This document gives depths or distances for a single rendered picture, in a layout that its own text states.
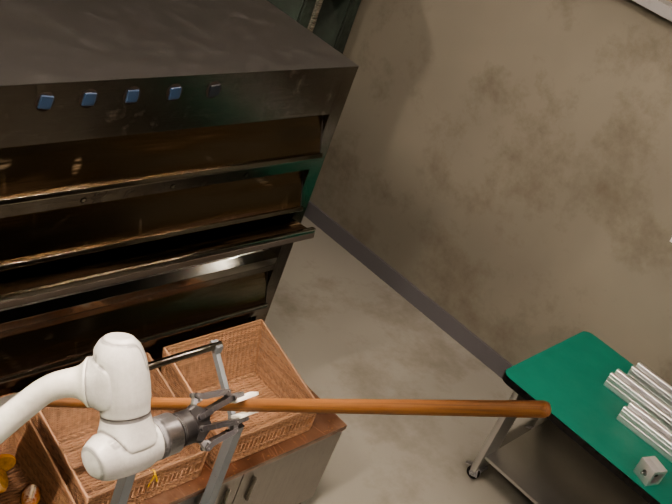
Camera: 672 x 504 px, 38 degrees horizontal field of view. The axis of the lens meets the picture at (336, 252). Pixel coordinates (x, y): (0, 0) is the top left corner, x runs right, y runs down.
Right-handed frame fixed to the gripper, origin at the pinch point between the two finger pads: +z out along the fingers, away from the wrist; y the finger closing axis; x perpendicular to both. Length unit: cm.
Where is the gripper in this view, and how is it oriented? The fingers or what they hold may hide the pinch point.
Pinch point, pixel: (245, 405)
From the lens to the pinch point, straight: 227.1
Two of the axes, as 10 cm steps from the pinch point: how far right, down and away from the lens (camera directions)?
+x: 7.1, -1.0, -6.9
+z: 6.8, -1.7, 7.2
